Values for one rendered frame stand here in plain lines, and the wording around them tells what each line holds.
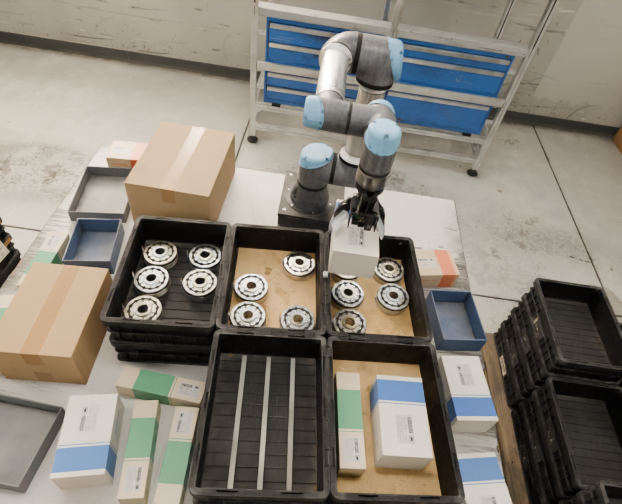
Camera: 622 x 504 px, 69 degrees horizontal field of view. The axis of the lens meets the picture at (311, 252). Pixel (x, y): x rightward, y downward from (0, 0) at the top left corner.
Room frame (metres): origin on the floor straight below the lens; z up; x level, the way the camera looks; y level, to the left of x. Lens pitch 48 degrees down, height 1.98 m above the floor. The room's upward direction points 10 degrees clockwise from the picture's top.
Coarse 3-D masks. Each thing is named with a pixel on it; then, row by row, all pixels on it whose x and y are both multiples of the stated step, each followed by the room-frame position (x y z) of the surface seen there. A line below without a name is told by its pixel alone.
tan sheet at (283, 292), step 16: (240, 256) 0.97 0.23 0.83; (256, 256) 0.98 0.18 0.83; (272, 256) 0.99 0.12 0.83; (240, 272) 0.90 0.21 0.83; (256, 272) 0.91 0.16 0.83; (272, 272) 0.92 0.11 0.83; (272, 288) 0.86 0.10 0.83; (288, 288) 0.87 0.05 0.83; (304, 288) 0.88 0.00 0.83; (272, 304) 0.80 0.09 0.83; (288, 304) 0.81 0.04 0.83; (304, 304) 0.82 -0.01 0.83; (272, 320) 0.74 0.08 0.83
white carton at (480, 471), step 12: (468, 456) 0.46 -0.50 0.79; (480, 456) 0.46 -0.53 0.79; (492, 456) 0.47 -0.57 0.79; (468, 468) 0.43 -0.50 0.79; (480, 468) 0.43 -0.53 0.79; (492, 468) 0.44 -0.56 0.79; (468, 480) 0.40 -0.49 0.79; (480, 480) 0.40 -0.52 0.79; (492, 480) 0.41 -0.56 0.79; (504, 480) 0.41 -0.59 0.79; (468, 492) 0.37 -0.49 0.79; (480, 492) 0.37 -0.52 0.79; (492, 492) 0.38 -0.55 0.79; (504, 492) 0.38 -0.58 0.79
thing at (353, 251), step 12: (336, 204) 0.97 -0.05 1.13; (348, 228) 0.87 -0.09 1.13; (360, 228) 0.88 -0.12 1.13; (372, 228) 0.89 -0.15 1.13; (336, 240) 0.82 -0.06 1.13; (348, 240) 0.83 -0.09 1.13; (360, 240) 0.84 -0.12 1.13; (372, 240) 0.84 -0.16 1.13; (336, 252) 0.79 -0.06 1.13; (348, 252) 0.79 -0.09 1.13; (360, 252) 0.79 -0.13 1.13; (372, 252) 0.80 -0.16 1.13; (336, 264) 0.79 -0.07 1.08; (348, 264) 0.79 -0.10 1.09; (360, 264) 0.79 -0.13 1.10; (372, 264) 0.79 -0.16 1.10; (360, 276) 0.79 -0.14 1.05
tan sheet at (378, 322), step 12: (372, 276) 0.98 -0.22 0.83; (372, 288) 0.93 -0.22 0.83; (372, 300) 0.88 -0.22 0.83; (336, 312) 0.81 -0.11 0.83; (360, 312) 0.83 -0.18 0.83; (372, 312) 0.83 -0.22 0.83; (408, 312) 0.86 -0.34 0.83; (348, 324) 0.78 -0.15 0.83; (372, 324) 0.79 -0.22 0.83; (384, 324) 0.80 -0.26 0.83; (396, 324) 0.81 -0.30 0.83; (408, 324) 0.81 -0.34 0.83
